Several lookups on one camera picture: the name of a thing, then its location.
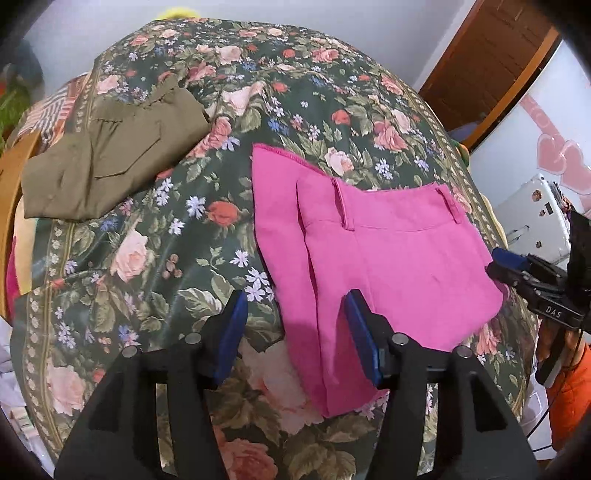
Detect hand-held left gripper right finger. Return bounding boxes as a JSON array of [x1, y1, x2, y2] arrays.
[[342, 289, 539, 480]]

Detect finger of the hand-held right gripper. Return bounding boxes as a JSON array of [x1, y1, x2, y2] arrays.
[[485, 261, 537, 297], [491, 247, 568, 280]]

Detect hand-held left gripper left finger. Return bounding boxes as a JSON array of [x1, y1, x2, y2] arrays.
[[54, 289, 250, 480]]

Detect pink pants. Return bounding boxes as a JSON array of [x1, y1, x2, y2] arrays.
[[252, 143, 509, 419]]

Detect olive green pants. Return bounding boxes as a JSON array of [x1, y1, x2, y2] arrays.
[[21, 85, 211, 220]]

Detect person's right hand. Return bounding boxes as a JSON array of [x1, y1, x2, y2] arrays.
[[534, 318, 583, 371]]

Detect white suitcase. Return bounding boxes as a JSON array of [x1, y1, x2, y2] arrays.
[[496, 172, 574, 269]]

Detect floral blanket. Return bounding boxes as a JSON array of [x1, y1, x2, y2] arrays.
[[9, 17, 542, 480]]

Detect wooden door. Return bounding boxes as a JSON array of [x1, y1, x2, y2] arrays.
[[417, 0, 562, 154]]

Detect wooden lap table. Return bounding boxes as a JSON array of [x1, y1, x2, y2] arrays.
[[0, 131, 43, 320]]

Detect striped cloth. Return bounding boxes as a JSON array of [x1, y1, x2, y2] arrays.
[[18, 75, 89, 140]]

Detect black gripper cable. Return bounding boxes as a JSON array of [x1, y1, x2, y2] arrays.
[[525, 391, 556, 454]]

